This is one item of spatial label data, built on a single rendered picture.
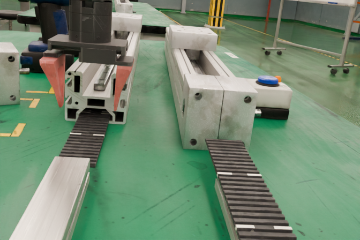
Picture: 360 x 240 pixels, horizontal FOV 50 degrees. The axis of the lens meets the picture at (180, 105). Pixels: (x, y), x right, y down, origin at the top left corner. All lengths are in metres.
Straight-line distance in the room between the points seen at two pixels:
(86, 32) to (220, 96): 0.20
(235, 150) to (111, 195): 0.17
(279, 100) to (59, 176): 0.47
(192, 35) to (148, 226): 0.62
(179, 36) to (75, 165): 0.57
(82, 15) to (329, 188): 0.39
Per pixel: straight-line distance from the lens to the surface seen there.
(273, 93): 0.76
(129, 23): 1.20
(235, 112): 0.57
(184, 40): 0.95
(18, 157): 0.55
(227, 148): 0.51
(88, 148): 0.56
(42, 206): 0.38
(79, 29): 0.54
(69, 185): 0.41
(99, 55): 0.53
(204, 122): 0.57
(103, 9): 0.54
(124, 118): 0.66
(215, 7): 10.76
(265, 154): 0.61
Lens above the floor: 1.01
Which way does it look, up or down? 17 degrees down
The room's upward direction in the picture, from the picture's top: 6 degrees clockwise
